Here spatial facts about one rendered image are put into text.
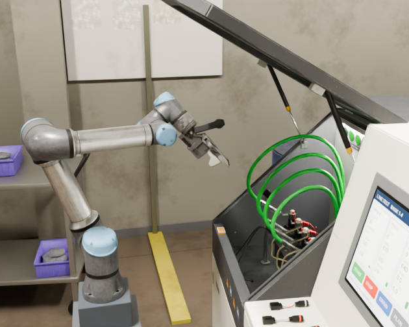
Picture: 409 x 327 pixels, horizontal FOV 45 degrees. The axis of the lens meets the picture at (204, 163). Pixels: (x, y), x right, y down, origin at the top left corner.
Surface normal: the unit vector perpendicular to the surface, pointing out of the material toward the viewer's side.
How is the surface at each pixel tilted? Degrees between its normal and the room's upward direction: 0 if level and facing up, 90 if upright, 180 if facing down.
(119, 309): 90
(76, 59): 90
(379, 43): 90
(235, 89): 90
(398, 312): 76
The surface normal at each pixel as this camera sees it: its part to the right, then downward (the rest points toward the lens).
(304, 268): 0.13, 0.30
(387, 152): -0.96, -0.18
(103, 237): 0.05, -0.91
